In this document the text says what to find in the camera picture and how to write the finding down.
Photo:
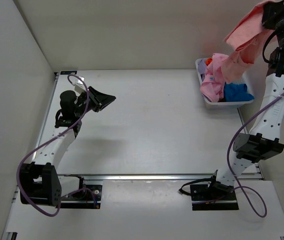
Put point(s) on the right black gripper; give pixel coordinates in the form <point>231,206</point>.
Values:
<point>272,12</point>

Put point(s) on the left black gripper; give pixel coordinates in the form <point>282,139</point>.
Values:
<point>101,100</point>

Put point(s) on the salmon pink t shirt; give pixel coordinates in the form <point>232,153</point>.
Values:
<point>247,40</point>

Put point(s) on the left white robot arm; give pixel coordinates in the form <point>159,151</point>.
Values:
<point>38,181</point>

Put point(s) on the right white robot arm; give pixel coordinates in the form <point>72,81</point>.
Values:
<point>263,140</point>

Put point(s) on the blue label sticker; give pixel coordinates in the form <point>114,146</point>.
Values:
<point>68,72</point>

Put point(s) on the orange cloth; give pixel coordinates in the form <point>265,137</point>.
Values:
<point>208,61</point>

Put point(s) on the blue t shirt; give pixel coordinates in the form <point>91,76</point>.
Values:
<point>237,93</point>

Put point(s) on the lavender cloth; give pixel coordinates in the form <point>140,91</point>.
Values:
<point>202,66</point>

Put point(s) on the light pink t shirt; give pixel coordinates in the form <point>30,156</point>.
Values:
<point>212,86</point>

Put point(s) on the white plastic laundry basket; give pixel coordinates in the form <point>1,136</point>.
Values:
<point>224,104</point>

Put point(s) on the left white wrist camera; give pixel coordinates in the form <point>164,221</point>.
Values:
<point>79,86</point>

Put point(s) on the aluminium table edge rail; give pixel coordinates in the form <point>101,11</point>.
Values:
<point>140,177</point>

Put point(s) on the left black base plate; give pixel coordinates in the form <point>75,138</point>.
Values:
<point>84,199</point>

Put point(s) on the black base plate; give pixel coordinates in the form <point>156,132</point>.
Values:
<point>205,197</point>
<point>84,199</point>

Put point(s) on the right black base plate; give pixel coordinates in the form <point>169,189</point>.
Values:
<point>205,197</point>

